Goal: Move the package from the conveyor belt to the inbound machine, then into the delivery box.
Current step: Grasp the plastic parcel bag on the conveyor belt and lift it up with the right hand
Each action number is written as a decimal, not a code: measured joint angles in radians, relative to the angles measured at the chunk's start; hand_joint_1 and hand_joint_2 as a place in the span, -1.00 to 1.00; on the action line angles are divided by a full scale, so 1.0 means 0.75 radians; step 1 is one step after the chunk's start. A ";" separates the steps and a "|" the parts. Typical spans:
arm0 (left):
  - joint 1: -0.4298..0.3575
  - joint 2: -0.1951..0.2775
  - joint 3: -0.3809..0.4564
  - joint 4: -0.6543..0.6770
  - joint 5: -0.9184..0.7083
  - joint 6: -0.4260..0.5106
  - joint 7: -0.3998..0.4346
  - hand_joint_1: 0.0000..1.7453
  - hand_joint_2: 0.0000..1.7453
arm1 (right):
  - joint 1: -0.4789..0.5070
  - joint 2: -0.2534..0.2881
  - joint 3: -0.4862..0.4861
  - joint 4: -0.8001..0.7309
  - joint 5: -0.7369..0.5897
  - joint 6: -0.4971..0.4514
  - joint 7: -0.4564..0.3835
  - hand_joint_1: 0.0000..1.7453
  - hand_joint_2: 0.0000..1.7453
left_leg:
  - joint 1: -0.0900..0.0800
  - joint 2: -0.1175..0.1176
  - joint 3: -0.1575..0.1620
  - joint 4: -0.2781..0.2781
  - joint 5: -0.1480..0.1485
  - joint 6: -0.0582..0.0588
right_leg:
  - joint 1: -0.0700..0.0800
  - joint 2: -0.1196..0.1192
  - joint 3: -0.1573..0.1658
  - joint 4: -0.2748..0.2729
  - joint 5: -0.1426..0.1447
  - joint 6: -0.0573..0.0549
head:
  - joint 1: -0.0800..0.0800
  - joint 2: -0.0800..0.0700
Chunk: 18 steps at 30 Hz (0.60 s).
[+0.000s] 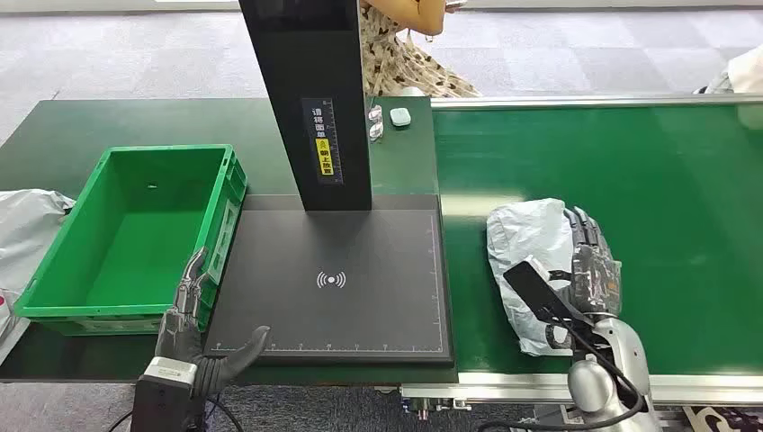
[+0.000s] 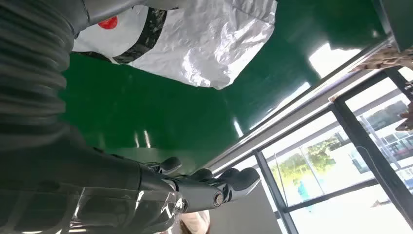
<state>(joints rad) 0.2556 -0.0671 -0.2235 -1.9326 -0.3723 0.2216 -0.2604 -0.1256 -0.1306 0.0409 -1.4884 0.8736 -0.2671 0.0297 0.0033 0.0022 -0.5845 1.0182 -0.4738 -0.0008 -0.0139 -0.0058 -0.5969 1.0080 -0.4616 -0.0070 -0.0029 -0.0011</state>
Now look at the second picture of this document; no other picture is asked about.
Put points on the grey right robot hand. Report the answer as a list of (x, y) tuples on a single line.
[(96, 181)]

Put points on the green conveyor belt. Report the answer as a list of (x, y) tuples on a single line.
[(161, 113)]

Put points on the person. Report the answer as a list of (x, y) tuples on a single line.
[(195, 223)]

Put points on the black window frame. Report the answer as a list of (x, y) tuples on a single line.
[(371, 155)]

